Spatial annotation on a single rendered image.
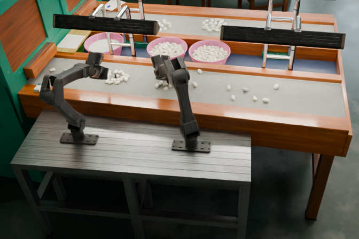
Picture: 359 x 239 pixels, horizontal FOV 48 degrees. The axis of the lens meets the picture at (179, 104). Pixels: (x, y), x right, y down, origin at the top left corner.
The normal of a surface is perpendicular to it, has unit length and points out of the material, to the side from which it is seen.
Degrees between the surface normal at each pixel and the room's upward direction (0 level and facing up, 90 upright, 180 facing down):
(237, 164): 0
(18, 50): 90
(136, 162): 0
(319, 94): 0
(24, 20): 90
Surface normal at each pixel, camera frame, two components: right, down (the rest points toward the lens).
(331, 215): -0.05, -0.77
